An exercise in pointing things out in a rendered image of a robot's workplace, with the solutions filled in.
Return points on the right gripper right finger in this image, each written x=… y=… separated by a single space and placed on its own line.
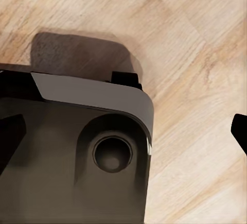
x=239 y=130

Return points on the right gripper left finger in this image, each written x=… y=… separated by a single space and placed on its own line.
x=12 y=131

